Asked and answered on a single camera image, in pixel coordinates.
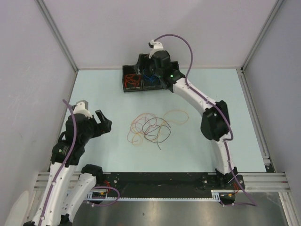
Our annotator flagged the dark orange wire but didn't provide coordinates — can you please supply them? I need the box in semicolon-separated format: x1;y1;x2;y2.
125;74;141;87

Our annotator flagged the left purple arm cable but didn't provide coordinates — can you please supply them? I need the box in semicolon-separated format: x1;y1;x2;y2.
40;99;78;219

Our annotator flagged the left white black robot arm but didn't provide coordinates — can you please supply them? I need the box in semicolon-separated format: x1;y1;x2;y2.
25;109;112;226

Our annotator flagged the black storage bin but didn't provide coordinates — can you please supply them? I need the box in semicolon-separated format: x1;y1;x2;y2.
168;61;179;77
143;69;162;91
122;65;143;93

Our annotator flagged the aluminium frame rail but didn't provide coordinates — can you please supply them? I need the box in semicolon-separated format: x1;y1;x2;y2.
34;172;291;192

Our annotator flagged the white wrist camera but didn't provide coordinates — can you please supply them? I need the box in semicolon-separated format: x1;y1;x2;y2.
72;100;93;119
149;40;164;58

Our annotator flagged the blue wire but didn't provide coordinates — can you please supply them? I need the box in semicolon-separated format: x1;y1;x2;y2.
143;74;160;85

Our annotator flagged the black left storage bin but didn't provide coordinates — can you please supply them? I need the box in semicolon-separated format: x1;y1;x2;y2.
122;65;143;93

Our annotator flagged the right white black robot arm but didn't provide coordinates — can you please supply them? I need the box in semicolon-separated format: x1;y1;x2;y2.
134;50;242;189

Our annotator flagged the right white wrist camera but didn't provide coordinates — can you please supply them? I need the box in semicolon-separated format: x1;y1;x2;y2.
149;40;164;58

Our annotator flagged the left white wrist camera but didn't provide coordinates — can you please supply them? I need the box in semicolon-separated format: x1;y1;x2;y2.
72;100;93;119

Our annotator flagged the black middle storage bin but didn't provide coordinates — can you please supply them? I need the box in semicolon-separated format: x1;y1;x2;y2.
143;69;162;91

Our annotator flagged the pink maroon wire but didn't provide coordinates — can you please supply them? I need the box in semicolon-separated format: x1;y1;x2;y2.
127;113;176;143

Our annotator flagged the grey slotted cable duct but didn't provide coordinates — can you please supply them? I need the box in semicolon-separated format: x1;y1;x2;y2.
65;189;238;202

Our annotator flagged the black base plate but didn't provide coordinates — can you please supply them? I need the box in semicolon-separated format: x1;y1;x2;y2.
96;172;245;199

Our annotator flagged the black right storage bin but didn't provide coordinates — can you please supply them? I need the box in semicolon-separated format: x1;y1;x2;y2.
168;61;179;77

